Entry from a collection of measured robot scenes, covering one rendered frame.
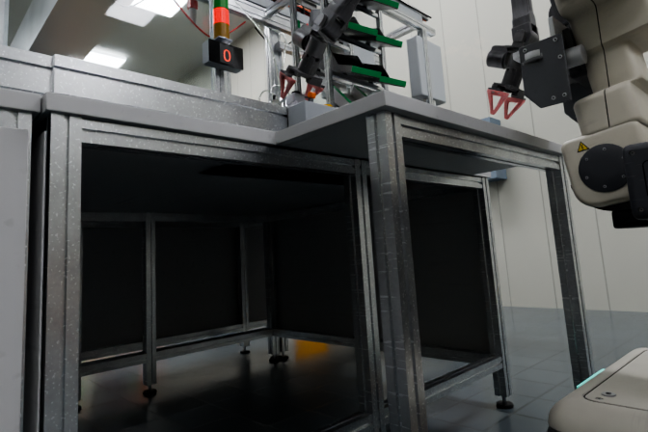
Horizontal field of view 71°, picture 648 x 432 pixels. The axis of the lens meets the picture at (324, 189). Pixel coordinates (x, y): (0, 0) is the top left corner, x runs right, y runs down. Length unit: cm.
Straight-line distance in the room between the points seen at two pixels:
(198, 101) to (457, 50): 426
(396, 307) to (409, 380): 12
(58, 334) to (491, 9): 473
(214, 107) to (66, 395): 61
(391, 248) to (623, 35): 72
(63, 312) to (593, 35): 119
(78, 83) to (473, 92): 428
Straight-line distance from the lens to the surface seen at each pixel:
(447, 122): 98
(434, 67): 333
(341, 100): 164
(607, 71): 123
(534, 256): 449
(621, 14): 125
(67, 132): 86
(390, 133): 84
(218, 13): 155
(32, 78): 96
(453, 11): 531
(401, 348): 82
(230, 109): 109
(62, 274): 83
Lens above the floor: 58
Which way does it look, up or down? 8 degrees up
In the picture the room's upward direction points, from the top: 4 degrees counter-clockwise
